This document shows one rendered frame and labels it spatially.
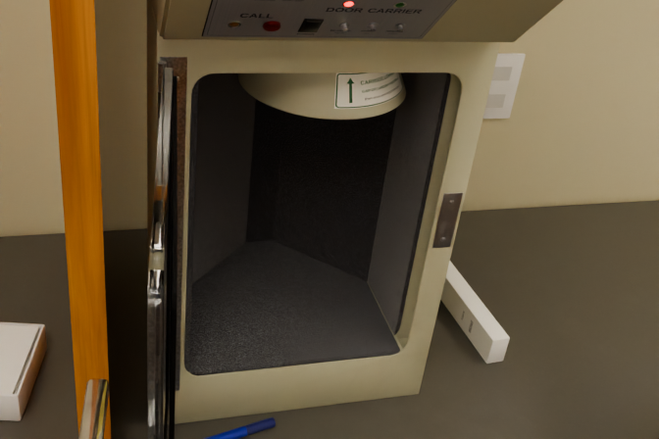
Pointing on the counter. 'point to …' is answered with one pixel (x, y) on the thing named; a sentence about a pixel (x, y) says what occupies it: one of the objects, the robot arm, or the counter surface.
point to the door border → (166, 245)
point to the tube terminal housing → (425, 291)
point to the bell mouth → (328, 93)
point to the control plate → (429, 13)
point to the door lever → (94, 410)
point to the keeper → (447, 219)
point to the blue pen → (245, 429)
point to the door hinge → (178, 181)
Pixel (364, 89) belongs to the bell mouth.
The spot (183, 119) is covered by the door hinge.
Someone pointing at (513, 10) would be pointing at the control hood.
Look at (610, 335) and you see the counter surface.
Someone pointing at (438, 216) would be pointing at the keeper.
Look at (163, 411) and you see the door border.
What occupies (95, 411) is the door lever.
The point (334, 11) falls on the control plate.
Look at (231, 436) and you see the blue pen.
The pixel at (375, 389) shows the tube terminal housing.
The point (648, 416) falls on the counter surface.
